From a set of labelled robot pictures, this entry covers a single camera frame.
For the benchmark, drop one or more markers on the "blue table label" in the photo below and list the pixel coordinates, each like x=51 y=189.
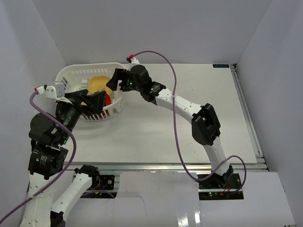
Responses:
x=221 y=65

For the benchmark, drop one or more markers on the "yellow square panda dish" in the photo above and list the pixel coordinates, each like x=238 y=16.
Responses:
x=99 y=83

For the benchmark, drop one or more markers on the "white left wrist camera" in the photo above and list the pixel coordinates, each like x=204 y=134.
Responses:
x=53 y=90

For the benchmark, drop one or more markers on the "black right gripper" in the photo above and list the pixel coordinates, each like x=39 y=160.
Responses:
x=113 y=83

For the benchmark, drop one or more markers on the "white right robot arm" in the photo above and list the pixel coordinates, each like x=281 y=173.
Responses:
x=205 y=126

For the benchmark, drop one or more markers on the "orange round plate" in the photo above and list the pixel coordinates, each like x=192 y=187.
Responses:
x=107 y=100

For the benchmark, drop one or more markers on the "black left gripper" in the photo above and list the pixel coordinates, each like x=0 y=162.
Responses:
x=79 y=100

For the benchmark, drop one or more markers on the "white plastic dish basket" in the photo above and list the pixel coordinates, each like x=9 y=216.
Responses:
x=76 y=77

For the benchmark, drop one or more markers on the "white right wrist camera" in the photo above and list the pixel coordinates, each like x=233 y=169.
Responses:
x=132 y=61

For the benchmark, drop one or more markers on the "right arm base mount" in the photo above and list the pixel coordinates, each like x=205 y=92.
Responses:
x=209 y=190

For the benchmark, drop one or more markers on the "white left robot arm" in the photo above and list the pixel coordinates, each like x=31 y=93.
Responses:
x=53 y=147

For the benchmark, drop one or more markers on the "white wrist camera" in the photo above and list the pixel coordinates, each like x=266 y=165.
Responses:
x=132 y=61
x=53 y=90

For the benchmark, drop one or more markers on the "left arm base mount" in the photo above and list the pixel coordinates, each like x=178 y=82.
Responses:
x=101 y=187

